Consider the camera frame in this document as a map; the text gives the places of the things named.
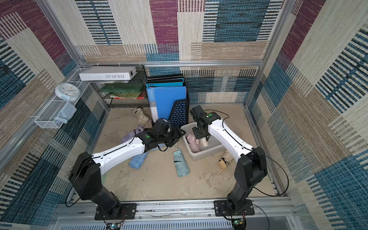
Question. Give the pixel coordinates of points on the teal file folder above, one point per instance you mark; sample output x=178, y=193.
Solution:
x=165, y=83

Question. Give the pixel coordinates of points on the light blue cloth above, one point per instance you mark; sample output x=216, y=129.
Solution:
x=65, y=114

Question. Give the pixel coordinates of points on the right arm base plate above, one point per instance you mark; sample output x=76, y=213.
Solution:
x=247, y=208

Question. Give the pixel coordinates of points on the black wire shelf rack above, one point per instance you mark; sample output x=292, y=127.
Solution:
x=140, y=77

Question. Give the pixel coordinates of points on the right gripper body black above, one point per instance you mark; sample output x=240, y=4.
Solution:
x=203, y=135

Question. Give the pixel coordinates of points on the lilac folded umbrella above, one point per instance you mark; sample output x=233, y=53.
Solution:
x=132, y=133

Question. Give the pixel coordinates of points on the beige umbrella wooden handle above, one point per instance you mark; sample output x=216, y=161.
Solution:
x=224, y=161

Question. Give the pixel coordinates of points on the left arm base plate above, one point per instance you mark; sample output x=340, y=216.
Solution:
x=118, y=212

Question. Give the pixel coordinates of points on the white FOLIO-02 box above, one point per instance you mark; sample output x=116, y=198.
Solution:
x=101, y=73

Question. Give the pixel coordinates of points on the white round clock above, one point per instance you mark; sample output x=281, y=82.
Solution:
x=67, y=92

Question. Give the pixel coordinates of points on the light blue umbrella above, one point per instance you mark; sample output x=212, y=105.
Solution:
x=138, y=160

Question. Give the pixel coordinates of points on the mint green folded umbrella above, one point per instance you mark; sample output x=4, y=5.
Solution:
x=181, y=166

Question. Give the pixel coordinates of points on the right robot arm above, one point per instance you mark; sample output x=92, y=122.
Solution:
x=251, y=166

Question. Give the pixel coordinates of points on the white plastic storage box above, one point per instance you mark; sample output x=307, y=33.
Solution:
x=214, y=146

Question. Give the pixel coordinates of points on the white wire wall basket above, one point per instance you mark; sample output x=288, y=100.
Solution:
x=45, y=119

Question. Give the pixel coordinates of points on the beige umbrella black stripes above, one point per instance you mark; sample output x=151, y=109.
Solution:
x=203, y=142

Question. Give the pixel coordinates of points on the red and green book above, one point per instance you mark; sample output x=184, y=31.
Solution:
x=137, y=95

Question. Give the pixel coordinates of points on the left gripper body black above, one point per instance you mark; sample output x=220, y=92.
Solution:
x=174, y=137

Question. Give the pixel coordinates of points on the cream umbrella at back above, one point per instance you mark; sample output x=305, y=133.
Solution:
x=141, y=116

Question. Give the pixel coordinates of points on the black mesh file holder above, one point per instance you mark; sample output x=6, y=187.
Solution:
x=179, y=113

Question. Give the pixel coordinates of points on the blue clip file folder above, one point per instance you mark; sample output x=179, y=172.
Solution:
x=161, y=100

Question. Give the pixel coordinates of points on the green book on shelf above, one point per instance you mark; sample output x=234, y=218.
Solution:
x=122, y=88

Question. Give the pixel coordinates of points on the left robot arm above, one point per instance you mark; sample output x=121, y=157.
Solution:
x=86, y=174

